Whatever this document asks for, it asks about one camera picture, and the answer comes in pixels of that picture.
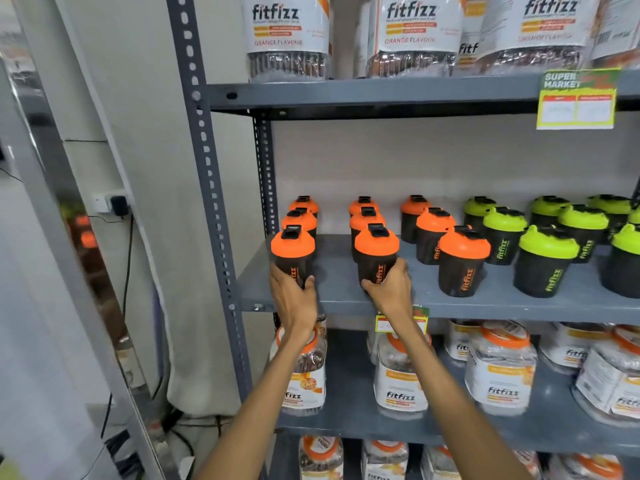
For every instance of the person's left hand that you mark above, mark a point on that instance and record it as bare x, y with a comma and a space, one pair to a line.
295, 307

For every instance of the person's right hand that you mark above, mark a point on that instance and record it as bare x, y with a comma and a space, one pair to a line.
395, 297

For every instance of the person's left thumb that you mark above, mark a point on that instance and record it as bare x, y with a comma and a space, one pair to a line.
310, 287

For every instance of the person's right thumb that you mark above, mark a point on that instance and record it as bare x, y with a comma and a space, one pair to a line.
370, 287

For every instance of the orange-lid black shaker bottle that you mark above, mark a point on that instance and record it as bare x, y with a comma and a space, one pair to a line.
376, 244
292, 247

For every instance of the person's right forearm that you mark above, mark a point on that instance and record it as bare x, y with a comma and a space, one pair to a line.
450, 394

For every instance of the person's left forearm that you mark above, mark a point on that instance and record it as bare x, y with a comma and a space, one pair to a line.
260, 404

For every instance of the grey metal shelf rack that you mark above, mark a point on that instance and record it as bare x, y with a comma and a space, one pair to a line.
345, 292

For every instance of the small yellow green price tag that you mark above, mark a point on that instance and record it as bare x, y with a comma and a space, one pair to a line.
421, 317

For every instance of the group of orange-lid shakers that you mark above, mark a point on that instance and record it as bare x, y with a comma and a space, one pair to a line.
464, 264

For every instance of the row of clear labelled jars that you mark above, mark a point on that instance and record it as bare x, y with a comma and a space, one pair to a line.
500, 374
320, 459
415, 29

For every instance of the group of green-lid shakers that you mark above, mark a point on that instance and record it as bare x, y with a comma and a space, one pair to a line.
545, 264

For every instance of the black plug adapter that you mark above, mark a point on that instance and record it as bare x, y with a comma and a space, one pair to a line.
120, 205

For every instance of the large yellow green price tag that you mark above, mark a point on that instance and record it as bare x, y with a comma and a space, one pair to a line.
577, 102

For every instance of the white wall socket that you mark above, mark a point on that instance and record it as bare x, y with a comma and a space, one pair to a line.
101, 203

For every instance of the silver metal door frame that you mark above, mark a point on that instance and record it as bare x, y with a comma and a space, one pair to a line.
50, 194

